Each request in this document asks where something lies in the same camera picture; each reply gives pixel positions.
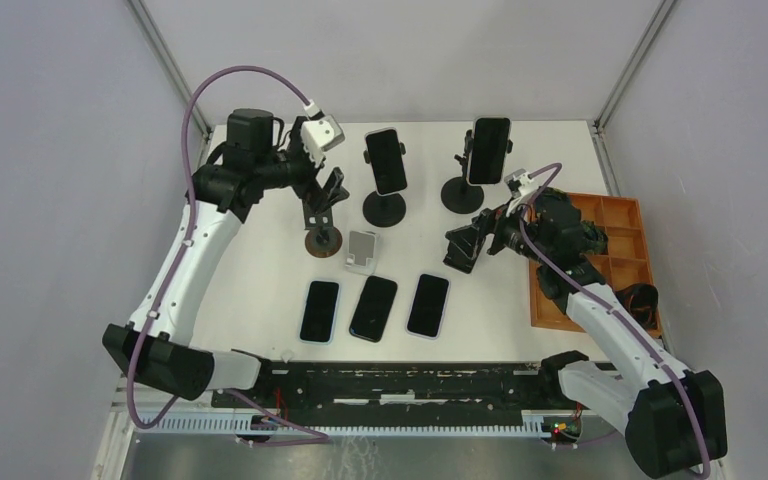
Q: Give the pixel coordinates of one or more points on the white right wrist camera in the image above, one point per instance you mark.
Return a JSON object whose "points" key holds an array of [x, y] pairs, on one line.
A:
{"points": [[521, 186]]}

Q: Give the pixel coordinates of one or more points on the wooden-base black plate stand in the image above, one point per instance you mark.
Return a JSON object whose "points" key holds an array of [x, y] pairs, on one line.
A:
{"points": [[323, 239]]}

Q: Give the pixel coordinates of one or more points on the phone with light blue case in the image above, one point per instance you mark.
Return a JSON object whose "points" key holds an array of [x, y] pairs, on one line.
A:
{"points": [[320, 310]]}

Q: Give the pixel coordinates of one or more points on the phone with white case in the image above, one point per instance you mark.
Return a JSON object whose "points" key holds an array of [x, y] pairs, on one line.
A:
{"points": [[372, 311]]}

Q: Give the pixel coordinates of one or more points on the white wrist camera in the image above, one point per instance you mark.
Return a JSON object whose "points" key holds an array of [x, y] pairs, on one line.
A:
{"points": [[320, 133], [521, 186]]}

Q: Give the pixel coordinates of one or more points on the white slotted cable duct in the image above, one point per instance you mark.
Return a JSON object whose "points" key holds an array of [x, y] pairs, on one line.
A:
{"points": [[248, 423]]}

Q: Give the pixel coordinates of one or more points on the orange compartment tray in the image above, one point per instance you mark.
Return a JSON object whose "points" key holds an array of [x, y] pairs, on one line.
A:
{"points": [[626, 261]]}

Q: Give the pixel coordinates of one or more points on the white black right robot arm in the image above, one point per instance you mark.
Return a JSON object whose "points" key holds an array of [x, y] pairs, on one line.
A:
{"points": [[671, 417]]}

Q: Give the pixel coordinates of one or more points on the phone with purple case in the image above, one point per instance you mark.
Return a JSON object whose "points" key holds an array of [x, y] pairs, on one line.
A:
{"points": [[428, 306]]}

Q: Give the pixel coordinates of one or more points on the green blue rolled tie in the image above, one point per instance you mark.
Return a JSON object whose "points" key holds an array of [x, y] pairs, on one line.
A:
{"points": [[596, 239]]}

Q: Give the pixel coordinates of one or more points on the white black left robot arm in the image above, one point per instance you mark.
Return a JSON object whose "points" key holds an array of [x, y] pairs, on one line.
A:
{"points": [[153, 347]]}

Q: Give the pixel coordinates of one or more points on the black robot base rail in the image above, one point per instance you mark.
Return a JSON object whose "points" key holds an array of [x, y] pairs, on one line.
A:
{"points": [[388, 394]]}

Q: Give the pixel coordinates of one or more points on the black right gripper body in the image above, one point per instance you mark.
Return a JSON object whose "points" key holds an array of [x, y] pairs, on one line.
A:
{"points": [[507, 230]]}

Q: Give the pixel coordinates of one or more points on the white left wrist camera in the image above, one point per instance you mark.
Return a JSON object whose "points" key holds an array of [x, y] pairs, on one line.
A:
{"points": [[320, 133]]}

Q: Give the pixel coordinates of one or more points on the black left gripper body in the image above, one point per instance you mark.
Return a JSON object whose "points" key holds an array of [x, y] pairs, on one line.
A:
{"points": [[302, 173]]}

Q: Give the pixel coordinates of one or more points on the brown rolled tie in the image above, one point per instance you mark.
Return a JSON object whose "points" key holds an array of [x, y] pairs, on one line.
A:
{"points": [[641, 301]]}

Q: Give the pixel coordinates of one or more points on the silver folding phone stand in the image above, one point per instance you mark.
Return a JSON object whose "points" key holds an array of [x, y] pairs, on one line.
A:
{"points": [[362, 252]]}

